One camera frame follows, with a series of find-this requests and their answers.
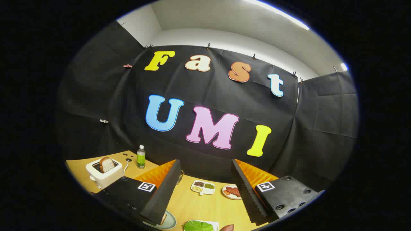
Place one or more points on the white clip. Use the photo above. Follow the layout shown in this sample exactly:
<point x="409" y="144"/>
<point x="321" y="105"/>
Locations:
<point x="103" y="121"/>

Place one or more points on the black backdrop cloth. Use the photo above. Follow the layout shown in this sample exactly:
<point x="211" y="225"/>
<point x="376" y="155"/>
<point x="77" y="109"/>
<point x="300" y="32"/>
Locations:
<point x="208" y="93"/>

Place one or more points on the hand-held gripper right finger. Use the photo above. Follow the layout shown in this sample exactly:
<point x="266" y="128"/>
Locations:
<point x="249" y="199"/>

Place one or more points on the toasted bread slice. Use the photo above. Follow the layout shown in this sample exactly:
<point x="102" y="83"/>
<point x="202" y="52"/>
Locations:
<point x="107" y="165"/>

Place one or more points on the green label water bottle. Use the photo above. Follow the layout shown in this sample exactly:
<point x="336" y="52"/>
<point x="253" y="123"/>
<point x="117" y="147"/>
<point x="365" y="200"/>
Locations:
<point x="141" y="158"/>

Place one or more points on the row of black clips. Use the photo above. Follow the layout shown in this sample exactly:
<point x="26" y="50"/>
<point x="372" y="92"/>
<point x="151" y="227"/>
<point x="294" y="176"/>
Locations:
<point x="208" y="46"/>

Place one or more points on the white sectioned bean dish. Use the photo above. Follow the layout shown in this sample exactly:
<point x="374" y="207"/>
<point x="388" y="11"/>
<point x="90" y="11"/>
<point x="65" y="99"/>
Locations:
<point x="202" y="189"/>

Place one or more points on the green lettuce leaf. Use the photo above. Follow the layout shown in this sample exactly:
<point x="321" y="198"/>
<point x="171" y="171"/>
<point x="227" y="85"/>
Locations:
<point x="197" y="226"/>

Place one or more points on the pale green round plate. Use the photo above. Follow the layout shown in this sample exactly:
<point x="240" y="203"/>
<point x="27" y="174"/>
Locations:
<point x="170" y="221"/>

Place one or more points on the white toaster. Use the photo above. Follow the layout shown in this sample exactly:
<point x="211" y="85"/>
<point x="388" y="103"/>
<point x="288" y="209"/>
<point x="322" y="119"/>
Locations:
<point x="109" y="178"/>

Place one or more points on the red meat slice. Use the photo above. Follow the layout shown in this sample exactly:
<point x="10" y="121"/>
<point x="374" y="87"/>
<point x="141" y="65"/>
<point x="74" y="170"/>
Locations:
<point x="233" y="191"/>

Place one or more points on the white leaf-shaped plate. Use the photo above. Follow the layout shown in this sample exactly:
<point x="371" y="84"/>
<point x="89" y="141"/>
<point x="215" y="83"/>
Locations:
<point x="215" y="223"/>

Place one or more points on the white bread slice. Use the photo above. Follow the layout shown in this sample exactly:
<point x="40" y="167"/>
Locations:
<point x="163" y="219"/>

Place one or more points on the white round meat plate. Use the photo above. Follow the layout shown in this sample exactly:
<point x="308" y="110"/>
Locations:
<point x="228" y="197"/>

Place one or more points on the orange food piece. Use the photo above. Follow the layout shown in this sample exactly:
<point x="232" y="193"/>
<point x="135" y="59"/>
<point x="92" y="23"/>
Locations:
<point x="226" y="192"/>

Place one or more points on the small ceiling light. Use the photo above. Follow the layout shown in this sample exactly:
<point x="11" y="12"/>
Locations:
<point x="344" y="66"/>

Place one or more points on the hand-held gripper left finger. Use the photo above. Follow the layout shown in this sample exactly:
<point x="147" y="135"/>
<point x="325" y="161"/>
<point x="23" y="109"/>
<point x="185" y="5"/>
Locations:
<point x="160" y="195"/>

